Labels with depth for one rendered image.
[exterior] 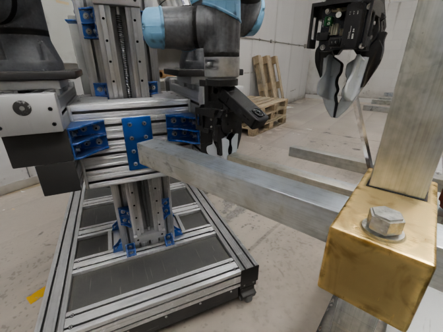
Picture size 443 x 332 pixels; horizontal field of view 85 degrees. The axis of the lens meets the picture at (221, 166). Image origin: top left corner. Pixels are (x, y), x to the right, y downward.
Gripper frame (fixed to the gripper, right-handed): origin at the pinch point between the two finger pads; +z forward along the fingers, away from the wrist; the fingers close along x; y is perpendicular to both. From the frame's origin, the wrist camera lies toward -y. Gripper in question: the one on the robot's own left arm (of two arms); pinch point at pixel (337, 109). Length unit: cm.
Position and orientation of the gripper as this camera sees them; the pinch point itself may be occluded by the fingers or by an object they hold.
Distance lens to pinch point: 44.4
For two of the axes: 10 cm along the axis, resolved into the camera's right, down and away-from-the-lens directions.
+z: 0.0, 9.2, 3.9
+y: -6.4, 3.0, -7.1
